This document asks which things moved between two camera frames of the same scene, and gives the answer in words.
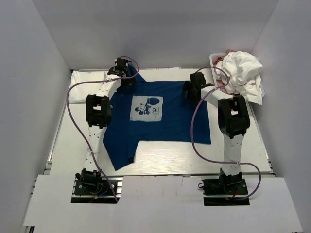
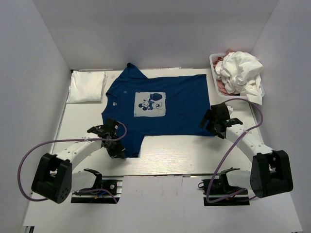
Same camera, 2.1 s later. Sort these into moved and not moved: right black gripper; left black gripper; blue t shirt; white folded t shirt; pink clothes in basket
Moved: blue t shirt; right black gripper; left black gripper
Not moved: white folded t shirt; pink clothes in basket
